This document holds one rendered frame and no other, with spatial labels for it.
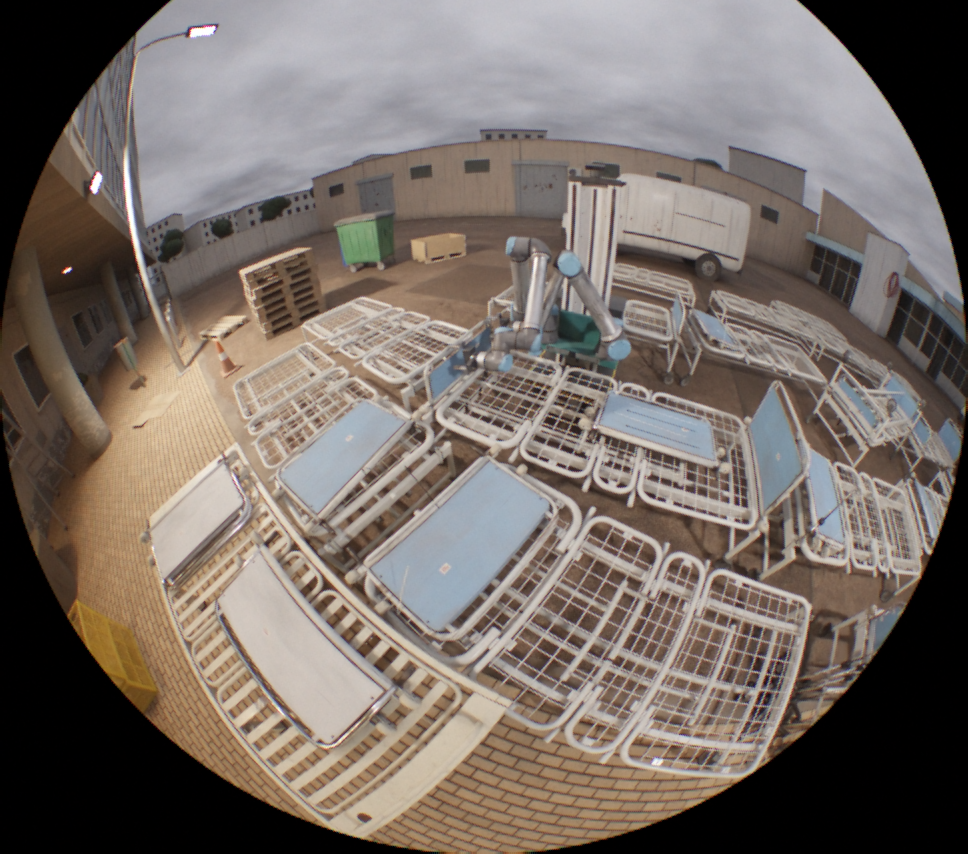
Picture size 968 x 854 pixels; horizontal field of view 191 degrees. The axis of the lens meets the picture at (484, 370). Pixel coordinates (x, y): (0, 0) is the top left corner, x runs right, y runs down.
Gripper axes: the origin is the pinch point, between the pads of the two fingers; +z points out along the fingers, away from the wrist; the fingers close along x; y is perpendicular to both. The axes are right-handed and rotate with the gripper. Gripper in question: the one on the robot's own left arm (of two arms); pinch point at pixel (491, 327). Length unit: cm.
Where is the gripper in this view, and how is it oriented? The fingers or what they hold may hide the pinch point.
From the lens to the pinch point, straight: 191.3
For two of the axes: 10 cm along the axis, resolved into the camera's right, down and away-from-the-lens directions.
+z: -8.4, -1.2, 5.2
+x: 1.8, 8.5, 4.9
